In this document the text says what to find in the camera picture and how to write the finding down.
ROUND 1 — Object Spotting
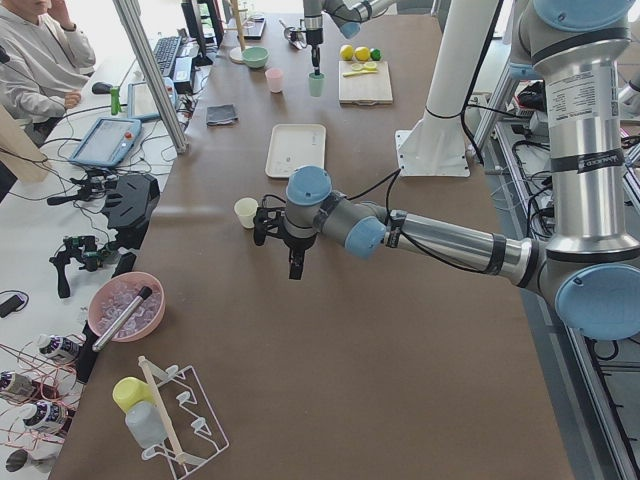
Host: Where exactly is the white wire cup rack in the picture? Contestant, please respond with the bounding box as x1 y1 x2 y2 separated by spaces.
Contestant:
138 356 230 479

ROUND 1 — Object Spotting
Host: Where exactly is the cream rabbit tray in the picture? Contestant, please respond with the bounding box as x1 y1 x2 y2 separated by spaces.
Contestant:
265 124 326 179

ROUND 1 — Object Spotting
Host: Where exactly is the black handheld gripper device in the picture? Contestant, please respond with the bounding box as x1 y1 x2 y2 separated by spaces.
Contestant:
49 235 121 299

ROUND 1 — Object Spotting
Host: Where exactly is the metal scoop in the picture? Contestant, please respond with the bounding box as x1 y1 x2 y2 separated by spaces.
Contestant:
278 18 307 50

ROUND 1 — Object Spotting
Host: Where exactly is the grey folded cloth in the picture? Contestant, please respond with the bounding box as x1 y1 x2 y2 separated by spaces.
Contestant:
206 104 238 126

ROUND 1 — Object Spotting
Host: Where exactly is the computer mouse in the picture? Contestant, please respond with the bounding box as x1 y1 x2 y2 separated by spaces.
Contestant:
91 82 113 95

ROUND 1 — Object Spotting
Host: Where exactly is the green bowl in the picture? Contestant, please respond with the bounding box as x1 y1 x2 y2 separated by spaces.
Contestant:
242 46 269 69

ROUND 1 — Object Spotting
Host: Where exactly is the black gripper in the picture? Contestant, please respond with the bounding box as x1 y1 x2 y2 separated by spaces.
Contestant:
305 28 324 76
283 230 317 280

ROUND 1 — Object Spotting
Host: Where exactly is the pink cup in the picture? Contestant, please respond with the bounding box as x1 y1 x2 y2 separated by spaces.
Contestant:
265 68 284 93

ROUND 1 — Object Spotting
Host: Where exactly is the clear cup on rack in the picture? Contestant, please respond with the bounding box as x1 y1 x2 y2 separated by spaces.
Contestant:
125 400 167 449

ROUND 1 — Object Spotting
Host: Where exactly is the yellow cup on rack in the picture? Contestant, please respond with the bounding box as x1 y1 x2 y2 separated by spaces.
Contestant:
112 377 154 413

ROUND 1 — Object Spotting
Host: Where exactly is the seated person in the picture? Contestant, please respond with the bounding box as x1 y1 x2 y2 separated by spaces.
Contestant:
1 1 96 131

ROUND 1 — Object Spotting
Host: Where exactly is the metal black-tipped muddler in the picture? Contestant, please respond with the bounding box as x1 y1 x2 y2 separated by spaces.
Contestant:
92 286 153 353

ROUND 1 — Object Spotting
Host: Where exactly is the aluminium frame post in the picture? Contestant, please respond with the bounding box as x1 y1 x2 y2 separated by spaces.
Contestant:
113 0 188 155

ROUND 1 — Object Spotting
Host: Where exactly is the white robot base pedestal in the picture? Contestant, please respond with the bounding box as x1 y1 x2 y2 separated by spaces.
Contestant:
396 0 502 177

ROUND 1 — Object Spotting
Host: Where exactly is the cream cup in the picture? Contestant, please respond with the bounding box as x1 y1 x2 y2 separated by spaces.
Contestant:
234 197 258 229

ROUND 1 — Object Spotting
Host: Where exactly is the pink bowl with ice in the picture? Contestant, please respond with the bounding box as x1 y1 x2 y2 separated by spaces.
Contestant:
88 271 166 343

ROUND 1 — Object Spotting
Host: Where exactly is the black keyboard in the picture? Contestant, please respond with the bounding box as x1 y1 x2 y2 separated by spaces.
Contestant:
153 36 182 77

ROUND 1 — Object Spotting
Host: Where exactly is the wooden cutting board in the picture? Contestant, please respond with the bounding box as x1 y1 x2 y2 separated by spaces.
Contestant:
338 61 393 105

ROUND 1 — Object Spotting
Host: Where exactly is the yellow plastic knife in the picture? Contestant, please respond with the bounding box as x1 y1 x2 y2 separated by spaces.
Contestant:
341 70 379 78

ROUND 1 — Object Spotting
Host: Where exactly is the green cup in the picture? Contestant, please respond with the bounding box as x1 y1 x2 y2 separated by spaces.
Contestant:
308 73 325 98

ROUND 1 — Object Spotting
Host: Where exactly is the wooden cup tree stand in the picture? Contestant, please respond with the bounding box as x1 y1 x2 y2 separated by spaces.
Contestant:
229 0 248 64

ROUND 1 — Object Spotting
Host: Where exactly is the blue teach pendant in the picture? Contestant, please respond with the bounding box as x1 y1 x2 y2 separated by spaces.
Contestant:
127 77 178 122
69 117 142 168

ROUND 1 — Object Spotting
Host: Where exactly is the whole lemon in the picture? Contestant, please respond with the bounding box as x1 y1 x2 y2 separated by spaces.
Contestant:
353 46 371 62
339 44 354 61

